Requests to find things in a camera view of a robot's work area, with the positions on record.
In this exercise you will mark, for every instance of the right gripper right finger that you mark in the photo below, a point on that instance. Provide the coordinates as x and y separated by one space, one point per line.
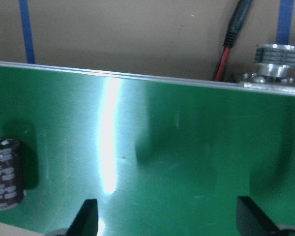
252 221

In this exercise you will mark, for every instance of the dark brown cylindrical capacitor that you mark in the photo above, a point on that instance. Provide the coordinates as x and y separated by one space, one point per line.
11 174

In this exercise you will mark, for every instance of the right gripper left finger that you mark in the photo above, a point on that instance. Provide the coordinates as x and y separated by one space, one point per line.
86 221

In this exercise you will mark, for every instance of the green conveyor belt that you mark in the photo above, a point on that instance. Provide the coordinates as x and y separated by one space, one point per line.
163 156

